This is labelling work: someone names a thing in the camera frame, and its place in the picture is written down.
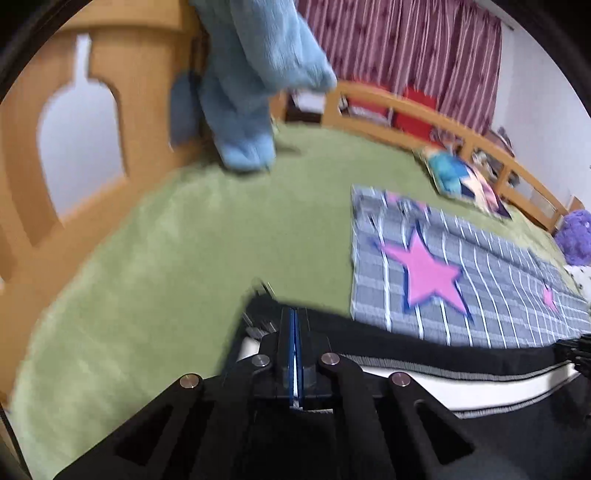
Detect grey checked star bed sheet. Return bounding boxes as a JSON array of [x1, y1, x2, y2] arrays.
[[350, 185, 591, 349]]

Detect geometric patterned pillow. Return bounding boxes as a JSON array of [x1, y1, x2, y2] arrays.
[[413, 145, 513, 222]]

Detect purple plush toy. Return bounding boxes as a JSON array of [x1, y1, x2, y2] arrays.
[[554, 210, 591, 266]]

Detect black pants with white waistband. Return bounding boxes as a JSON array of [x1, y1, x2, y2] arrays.
[[222, 281, 591, 480]]

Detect green fleece bed blanket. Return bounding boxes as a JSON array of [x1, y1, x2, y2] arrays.
[[9, 124, 587, 480]]

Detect wooden bed frame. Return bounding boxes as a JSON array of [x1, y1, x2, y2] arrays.
[[0, 0, 585, 296]]

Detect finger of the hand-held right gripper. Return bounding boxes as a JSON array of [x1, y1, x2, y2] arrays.
[[555, 333, 591, 376]]

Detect light blue fleece blanket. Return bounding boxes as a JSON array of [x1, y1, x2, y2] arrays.
[[168, 0, 339, 174]]

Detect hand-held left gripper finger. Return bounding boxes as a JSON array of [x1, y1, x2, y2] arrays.
[[294, 307, 522, 480], [53, 307, 295, 480]]

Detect maroon striped curtain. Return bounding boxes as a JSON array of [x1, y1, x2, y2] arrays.
[[295, 0, 503, 134]]

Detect red chair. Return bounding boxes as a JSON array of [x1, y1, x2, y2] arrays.
[[394, 88, 439, 139], [346, 83, 393, 126]]

